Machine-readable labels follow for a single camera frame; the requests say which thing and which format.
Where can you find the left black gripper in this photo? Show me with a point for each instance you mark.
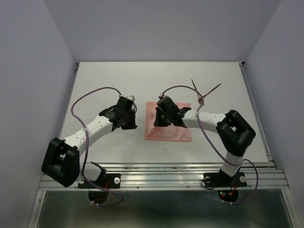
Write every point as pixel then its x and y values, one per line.
pixel 132 126

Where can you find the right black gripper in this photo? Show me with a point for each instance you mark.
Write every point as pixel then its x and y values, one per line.
pixel 157 122

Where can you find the pink cloth napkin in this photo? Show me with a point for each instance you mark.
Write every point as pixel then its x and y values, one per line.
pixel 170 133

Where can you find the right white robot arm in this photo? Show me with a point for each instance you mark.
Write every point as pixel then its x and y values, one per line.
pixel 234 131

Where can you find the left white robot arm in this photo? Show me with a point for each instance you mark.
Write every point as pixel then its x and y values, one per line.
pixel 62 159

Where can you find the brown wooden fork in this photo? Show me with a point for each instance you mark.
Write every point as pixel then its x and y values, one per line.
pixel 201 98

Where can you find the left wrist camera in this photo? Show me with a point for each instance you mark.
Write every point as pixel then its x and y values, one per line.
pixel 131 97

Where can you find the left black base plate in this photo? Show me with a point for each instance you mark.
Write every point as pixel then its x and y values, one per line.
pixel 105 181

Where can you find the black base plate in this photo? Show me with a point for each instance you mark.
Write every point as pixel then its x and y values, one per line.
pixel 105 181
pixel 221 180

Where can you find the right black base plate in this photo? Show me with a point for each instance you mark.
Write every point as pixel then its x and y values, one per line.
pixel 221 180

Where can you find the aluminium rail frame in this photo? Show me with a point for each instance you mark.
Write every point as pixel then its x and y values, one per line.
pixel 170 195

